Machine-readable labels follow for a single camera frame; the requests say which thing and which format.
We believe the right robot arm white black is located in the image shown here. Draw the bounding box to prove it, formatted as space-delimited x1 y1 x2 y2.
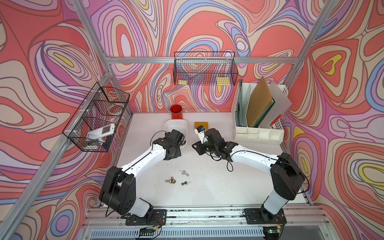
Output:
192 126 308 217

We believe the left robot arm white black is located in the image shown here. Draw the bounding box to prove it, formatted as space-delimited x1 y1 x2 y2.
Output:
99 130 185 218

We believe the white storage tray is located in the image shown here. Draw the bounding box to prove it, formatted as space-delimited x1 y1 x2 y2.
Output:
164 120 188 150

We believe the gold silver chess piece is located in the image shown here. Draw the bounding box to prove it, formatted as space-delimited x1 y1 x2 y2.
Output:
165 177 176 184

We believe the red cup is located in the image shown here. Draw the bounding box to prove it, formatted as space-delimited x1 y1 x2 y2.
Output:
170 105 183 120

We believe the green folder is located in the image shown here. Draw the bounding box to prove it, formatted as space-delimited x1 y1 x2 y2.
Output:
237 79 243 127

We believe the white file organizer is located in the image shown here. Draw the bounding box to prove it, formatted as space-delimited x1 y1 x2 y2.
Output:
231 82 285 145

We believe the yellow sponge in basket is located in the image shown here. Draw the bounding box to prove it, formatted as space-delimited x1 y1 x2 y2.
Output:
216 77 231 86

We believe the brown cardboard folder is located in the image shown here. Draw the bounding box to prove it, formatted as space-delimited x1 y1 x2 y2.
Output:
247 77 275 128

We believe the white remote control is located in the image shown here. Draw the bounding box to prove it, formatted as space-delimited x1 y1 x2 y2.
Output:
87 123 115 140

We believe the grey folder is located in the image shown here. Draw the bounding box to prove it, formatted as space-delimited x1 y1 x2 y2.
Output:
259 82 292 129

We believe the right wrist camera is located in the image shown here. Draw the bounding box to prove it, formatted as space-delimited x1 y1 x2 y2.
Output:
195 125 206 144

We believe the back wire basket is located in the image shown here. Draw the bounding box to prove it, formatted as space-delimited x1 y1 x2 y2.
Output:
173 50 239 86

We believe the wire basket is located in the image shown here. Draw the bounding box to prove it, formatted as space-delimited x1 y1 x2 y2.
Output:
63 83 130 153
173 50 239 86

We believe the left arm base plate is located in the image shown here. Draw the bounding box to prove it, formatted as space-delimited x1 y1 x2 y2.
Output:
126 209 167 226

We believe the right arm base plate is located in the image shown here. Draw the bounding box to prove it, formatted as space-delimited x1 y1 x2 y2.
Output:
243 208 287 225

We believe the left wire basket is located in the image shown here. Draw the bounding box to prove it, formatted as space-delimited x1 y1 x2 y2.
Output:
63 83 130 153

